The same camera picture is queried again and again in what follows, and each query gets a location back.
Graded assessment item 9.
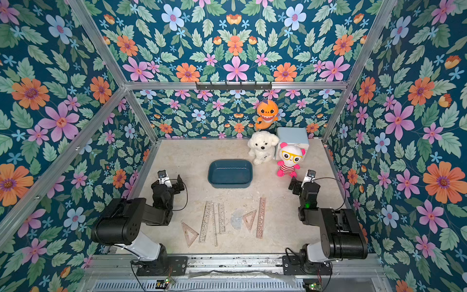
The brown long straight ruler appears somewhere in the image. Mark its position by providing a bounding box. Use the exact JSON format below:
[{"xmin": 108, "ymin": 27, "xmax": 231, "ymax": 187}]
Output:
[{"xmin": 255, "ymin": 197, "xmax": 266, "ymax": 239}]

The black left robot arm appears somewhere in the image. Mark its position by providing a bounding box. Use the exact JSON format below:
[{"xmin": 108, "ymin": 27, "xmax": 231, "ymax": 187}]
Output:
[{"xmin": 91, "ymin": 176, "xmax": 186, "ymax": 262}]

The light blue cube box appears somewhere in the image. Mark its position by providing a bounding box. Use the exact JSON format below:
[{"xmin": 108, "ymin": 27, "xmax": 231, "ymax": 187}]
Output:
[{"xmin": 275, "ymin": 127, "xmax": 310, "ymax": 160}]

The brown small triangle ruler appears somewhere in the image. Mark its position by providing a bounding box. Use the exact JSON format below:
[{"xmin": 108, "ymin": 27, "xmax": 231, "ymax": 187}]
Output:
[{"xmin": 243, "ymin": 210, "xmax": 257, "ymax": 232}]

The black wall hook rail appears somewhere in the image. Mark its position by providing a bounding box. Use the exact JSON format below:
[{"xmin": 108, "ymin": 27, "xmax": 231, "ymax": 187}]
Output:
[{"xmin": 195, "ymin": 82, "xmax": 272, "ymax": 91}]

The teal plastic storage box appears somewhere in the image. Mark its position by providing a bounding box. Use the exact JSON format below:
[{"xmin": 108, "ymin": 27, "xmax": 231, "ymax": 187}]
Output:
[{"xmin": 207, "ymin": 159, "xmax": 253, "ymax": 189}]

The clear thin straight ruler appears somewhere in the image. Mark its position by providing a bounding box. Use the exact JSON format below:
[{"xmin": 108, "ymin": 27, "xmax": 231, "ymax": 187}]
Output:
[{"xmin": 211, "ymin": 202, "xmax": 218, "ymax": 247}]

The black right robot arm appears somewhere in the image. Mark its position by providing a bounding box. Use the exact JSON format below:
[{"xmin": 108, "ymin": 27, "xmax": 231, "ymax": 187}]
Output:
[{"xmin": 288, "ymin": 178, "xmax": 368, "ymax": 264}]

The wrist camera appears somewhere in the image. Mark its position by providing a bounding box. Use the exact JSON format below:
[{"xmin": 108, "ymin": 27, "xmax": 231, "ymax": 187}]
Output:
[
  {"xmin": 302, "ymin": 169, "xmax": 316, "ymax": 187},
  {"xmin": 158, "ymin": 170, "xmax": 172, "ymax": 187}
]

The clear long stencil ruler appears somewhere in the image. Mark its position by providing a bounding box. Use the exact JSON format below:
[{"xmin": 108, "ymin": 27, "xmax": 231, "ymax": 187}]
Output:
[{"xmin": 199, "ymin": 201, "xmax": 212, "ymax": 243}]

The pink white plush doll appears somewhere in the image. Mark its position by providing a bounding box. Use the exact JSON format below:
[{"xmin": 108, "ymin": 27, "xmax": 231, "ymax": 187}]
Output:
[{"xmin": 277, "ymin": 142, "xmax": 306, "ymax": 178}]

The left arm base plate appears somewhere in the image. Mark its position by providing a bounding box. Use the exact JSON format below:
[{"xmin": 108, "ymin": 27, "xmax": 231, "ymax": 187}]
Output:
[{"xmin": 136, "ymin": 255, "xmax": 188, "ymax": 277}]

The white plush dog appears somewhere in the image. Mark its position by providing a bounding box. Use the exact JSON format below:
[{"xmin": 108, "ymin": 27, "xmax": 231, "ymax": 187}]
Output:
[{"xmin": 248, "ymin": 131, "xmax": 280, "ymax": 165}]

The orange plush monster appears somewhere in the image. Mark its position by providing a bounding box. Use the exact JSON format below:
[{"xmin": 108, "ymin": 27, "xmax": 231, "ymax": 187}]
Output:
[{"xmin": 255, "ymin": 99, "xmax": 279, "ymax": 131}]

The clear blue protractor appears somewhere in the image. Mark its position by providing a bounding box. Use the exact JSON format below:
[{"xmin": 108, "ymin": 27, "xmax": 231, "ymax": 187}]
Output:
[{"xmin": 230, "ymin": 209, "xmax": 244, "ymax": 231}]

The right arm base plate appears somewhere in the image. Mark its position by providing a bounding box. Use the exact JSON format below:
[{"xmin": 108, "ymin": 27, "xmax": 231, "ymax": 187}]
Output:
[{"xmin": 282, "ymin": 255, "xmax": 333, "ymax": 276}]

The brown triangle ruler left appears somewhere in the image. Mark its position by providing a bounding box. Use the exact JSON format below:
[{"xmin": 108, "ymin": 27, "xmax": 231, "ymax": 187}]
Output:
[{"xmin": 181, "ymin": 221, "xmax": 199, "ymax": 248}]

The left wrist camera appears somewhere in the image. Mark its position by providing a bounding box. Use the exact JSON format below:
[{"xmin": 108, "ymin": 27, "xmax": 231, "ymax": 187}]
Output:
[{"xmin": 158, "ymin": 170, "xmax": 172, "ymax": 187}]

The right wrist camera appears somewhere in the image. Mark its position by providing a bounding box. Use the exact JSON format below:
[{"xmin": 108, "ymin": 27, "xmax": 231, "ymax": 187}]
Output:
[{"xmin": 302, "ymin": 169, "xmax": 316, "ymax": 187}]

